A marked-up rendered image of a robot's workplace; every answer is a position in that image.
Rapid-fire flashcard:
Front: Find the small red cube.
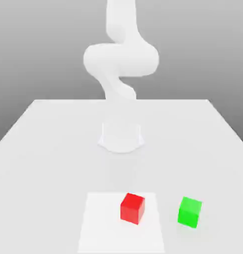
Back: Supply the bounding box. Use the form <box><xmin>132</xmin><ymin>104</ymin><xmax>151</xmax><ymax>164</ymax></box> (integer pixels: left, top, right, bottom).
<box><xmin>120</xmin><ymin>192</ymin><xmax>146</xmax><ymax>226</ymax></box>

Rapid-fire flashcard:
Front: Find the small green cube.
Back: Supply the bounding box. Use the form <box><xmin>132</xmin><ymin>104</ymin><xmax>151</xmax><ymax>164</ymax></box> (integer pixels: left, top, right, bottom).
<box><xmin>177</xmin><ymin>196</ymin><xmax>203</xmax><ymax>229</ymax></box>

